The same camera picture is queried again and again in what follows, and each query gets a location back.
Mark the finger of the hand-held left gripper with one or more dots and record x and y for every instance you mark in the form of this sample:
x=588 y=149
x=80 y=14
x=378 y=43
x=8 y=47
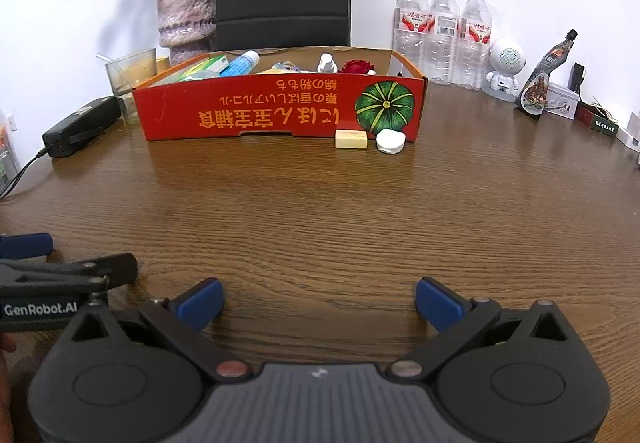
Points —
x=25 y=245
x=117 y=268

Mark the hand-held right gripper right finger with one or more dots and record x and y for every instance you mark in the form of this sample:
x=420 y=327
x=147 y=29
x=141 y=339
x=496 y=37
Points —
x=437 y=305

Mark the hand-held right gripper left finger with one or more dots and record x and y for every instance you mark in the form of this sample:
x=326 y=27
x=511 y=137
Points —
x=200 y=305

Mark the white round case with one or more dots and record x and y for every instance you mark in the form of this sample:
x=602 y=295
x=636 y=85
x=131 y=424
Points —
x=390 y=141

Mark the red cardboard box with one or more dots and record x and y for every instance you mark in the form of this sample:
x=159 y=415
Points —
x=250 y=113

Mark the wooden desktop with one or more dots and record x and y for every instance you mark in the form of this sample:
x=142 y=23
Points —
x=350 y=223

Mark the person's left hand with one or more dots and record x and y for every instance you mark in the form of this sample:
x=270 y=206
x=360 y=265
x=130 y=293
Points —
x=6 y=345

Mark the clear plastic storage box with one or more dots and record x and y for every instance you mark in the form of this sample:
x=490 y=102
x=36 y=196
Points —
x=7 y=148

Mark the black power adapter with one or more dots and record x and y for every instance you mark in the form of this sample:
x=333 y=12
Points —
x=80 y=125

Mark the beige wooden block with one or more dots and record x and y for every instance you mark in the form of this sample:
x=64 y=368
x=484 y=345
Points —
x=351 y=140

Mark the clear plastic cup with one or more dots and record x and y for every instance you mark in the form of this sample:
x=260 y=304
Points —
x=127 y=73

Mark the white straw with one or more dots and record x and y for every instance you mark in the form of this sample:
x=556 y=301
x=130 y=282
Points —
x=105 y=58

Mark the green yellow carton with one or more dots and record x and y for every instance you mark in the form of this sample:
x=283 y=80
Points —
x=202 y=68

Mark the light blue white-capped tube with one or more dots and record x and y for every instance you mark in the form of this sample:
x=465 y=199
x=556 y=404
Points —
x=240 y=64

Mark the white printed tin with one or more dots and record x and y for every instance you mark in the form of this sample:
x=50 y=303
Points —
x=565 y=100

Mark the dark red box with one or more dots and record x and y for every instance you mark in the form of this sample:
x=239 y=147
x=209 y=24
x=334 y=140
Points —
x=595 y=120

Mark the dark spouted pouch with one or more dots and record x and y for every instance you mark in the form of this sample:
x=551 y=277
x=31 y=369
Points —
x=542 y=78

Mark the red fabric flower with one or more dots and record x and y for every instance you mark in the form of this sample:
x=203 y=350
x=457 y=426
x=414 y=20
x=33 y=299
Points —
x=356 y=66

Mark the white robot-shaped speaker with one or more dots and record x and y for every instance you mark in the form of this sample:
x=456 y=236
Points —
x=507 y=58

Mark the small white box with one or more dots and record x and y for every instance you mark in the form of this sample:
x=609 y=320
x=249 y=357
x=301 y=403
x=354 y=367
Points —
x=630 y=133

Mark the clear water bottle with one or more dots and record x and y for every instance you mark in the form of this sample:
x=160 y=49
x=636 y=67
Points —
x=411 y=38
x=442 y=43
x=474 y=48

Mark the purple ceramic vase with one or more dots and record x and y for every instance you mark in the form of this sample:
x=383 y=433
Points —
x=185 y=13

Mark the small black device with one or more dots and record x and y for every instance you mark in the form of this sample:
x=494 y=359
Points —
x=578 y=75

